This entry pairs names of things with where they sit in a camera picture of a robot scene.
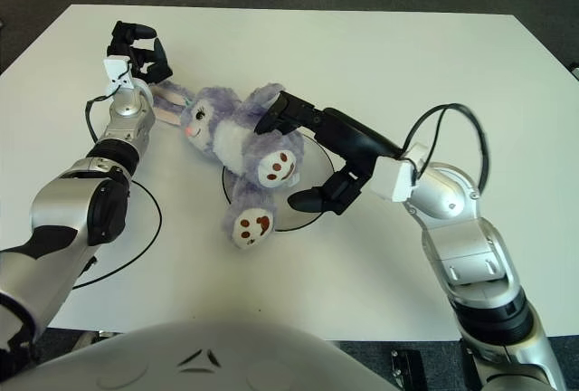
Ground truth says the purple plush bunny doll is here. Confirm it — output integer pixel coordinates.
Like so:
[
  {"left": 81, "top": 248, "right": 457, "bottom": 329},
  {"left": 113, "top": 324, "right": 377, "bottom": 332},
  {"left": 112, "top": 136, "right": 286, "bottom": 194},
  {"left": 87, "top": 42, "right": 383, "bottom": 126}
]
[{"left": 148, "top": 81, "right": 305, "bottom": 252}]

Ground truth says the grey robot torso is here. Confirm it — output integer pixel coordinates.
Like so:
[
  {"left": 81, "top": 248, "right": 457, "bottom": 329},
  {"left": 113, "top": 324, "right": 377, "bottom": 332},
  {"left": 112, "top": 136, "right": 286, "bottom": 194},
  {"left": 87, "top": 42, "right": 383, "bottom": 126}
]
[{"left": 31, "top": 318, "right": 399, "bottom": 391}]

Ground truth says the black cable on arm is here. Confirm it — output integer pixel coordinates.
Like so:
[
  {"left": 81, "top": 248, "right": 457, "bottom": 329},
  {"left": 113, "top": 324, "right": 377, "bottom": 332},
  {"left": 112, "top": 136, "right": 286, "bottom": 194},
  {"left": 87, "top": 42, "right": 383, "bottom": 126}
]
[
  {"left": 400, "top": 103, "right": 492, "bottom": 188},
  {"left": 71, "top": 95, "right": 163, "bottom": 291}
]

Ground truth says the black metal bracket on floor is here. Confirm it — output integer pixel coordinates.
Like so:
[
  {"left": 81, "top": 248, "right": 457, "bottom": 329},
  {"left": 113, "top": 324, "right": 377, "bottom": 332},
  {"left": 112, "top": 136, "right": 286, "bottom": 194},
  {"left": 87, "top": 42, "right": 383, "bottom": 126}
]
[{"left": 392, "top": 348, "right": 429, "bottom": 391}]

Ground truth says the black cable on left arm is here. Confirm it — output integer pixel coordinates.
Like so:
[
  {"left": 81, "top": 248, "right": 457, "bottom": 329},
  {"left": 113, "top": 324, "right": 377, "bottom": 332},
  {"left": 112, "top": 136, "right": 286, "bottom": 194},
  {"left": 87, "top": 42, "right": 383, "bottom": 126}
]
[{"left": 71, "top": 95, "right": 163, "bottom": 291}]

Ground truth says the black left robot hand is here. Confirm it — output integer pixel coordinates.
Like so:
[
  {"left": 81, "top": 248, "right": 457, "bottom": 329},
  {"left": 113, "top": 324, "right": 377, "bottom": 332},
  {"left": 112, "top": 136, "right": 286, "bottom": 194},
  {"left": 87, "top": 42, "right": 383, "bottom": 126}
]
[{"left": 106, "top": 20, "right": 174, "bottom": 87}]

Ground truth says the white plate with black rim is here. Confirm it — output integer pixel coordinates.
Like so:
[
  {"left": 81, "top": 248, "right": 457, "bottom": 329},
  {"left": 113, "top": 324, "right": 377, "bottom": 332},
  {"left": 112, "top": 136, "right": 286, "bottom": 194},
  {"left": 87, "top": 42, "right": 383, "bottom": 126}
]
[{"left": 221, "top": 132, "right": 337, "bottom": 233}]

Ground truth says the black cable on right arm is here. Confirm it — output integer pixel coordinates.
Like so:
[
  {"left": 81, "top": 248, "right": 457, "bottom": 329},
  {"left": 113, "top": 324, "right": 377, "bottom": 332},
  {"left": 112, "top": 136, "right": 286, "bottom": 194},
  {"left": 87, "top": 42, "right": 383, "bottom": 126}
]
[{"left": 400, "top": 103, "right": 492, "bottom": 188}]

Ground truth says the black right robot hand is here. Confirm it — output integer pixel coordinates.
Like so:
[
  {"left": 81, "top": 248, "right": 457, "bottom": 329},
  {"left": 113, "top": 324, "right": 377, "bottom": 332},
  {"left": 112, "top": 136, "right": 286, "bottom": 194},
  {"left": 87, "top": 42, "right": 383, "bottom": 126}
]
[{"left": 253, "top": 90, "right": 403, "bottom": 216}]

